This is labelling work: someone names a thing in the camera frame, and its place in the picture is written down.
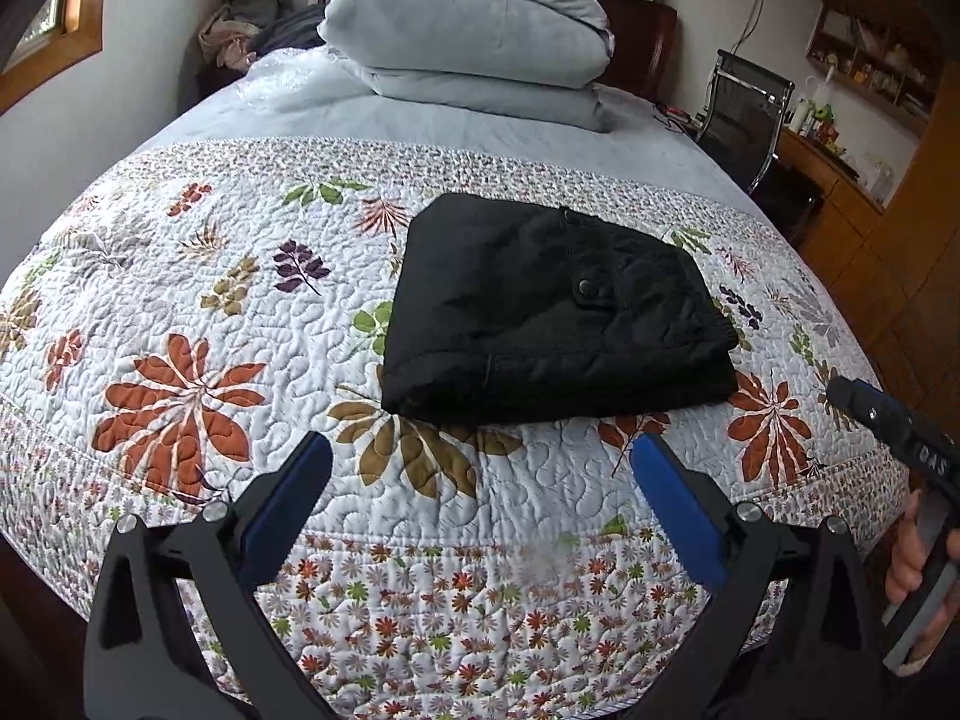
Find floral quilted bedspread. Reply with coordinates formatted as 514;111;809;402
0;45;913;720

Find dark wooden headboard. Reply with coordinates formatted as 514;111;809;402
311;0;680;103

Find folded light blue duvet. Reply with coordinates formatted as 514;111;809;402
316;0;617;133

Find black mesh chair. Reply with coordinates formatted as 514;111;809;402
694;49;823;242

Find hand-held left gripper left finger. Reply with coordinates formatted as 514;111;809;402
84;431;336;720

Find wooden wall shelf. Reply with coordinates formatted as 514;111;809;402
805;3;940;140

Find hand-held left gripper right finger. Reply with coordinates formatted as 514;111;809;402
631;433;880;720

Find person's right hand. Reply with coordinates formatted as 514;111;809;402
883;489;935;605

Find wooden window frame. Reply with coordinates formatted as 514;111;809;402
0;0;111;95

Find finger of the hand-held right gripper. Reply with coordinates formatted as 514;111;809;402
826;378;913;452

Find pile of clothes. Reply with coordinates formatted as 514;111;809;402
197;0;329;77

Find black pants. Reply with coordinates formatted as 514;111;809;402
380;193;740;425

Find wooden desk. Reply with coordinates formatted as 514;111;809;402
780;126;960;331

